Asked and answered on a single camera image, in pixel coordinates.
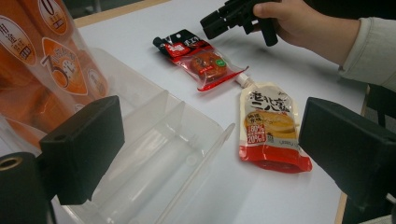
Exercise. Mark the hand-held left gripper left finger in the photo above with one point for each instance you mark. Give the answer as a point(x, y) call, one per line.
point(84, 149)

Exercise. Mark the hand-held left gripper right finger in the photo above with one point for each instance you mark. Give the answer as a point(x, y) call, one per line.
point(351, 149)

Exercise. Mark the red black snack packet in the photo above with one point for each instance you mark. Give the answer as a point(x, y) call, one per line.
point(205, 65)

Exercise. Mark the translucent plastic storage box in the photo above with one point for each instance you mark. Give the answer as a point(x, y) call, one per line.
point(162, 149)

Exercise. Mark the white red spout pouch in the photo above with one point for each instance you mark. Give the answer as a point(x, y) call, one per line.
point(271, 124)

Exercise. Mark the large orange snack bag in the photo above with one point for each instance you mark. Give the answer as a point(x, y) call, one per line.
point(46, 62)

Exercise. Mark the wooden table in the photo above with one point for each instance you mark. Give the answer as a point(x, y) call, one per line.
point(109, 14)

